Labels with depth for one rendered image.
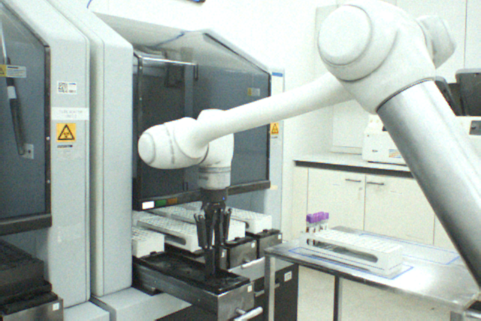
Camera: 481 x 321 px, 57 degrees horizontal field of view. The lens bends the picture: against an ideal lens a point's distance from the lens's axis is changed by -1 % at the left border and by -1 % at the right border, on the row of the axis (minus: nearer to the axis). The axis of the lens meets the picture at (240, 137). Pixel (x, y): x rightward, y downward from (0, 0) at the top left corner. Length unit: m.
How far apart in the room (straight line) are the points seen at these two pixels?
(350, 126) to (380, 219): 1.09
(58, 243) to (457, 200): 0.93
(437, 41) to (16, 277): 1.04
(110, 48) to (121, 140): 0.25
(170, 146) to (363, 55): 0.53
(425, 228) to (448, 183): 2.68
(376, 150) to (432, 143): 2.75
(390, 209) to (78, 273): 2.56
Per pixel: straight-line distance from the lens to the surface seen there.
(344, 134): 4.28
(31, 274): 1.22
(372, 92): 0.73
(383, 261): 1.31
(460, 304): 1.20
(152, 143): 1.05
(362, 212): 3.55
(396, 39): 0.73
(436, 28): 0.89
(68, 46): 1.22
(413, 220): 3.40
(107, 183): 1.28
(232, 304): 1.20
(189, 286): 1.22
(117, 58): 1.29
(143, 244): 1.41
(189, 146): 1.05
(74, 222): 1.25
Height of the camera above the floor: 1.25
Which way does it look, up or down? 3 degrees down
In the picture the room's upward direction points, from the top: 1 degrees clockwise
